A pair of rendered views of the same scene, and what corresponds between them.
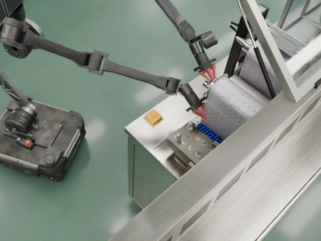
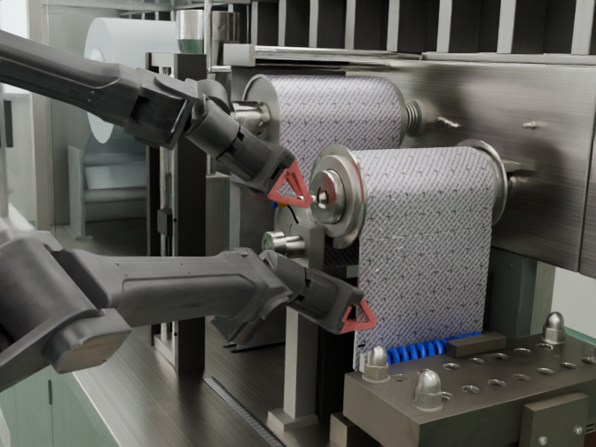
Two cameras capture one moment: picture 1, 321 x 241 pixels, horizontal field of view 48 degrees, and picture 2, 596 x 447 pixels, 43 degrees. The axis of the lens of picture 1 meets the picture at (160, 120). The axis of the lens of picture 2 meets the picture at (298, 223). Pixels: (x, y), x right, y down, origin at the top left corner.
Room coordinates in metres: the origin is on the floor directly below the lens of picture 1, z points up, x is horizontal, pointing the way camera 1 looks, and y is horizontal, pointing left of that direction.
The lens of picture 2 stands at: (0.85, 0.77, 1.44)
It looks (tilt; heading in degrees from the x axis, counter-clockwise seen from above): 12 degrees down; 289
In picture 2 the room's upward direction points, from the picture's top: 2 degrees clockwise
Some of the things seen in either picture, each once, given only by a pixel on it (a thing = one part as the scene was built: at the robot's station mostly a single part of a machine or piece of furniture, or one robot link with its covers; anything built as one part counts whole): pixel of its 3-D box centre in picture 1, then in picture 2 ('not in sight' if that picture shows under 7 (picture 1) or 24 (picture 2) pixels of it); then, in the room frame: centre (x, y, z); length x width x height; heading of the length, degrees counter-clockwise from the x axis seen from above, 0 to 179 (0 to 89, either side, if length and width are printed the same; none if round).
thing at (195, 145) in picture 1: (207, 158); (497, 389); (0.91, -0.25, 1.00); 0.40 x 0.16 x 0.06; 49
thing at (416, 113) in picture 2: not in sight; (399, 118); (1.15, -0.63, 1.33); 0.07 x 0.07 x 0.07; 49
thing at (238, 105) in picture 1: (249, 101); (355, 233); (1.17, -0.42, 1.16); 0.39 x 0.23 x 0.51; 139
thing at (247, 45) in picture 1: (250, 47); (245, 120); (1.35, -0.39, 1.33); 0.06 x 0.06 x 0.06; 49
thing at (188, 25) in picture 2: not in sight; (207, 26); (1.62, -0.79, 1.50); 0.14 x 0.14 x 0.06
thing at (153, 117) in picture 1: (153, 117); not in sight; (1.18, 0.04, 0.91); 0.07 x 0.07 x 0.02; 49
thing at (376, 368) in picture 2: (190, 125); (376, 361); (1.06, -0.15, 1.05); 0.04 x 0.04 x 0.04
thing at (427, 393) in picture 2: (178, 136); (428, 388); (0.98, -0.10, 1.05); 0.04 x 0.04 x 0.04
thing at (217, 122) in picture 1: (221, 127); (424, 295); (1.02, -0.29, 1.11); 0.23 x 0.01 x 0.18; 49
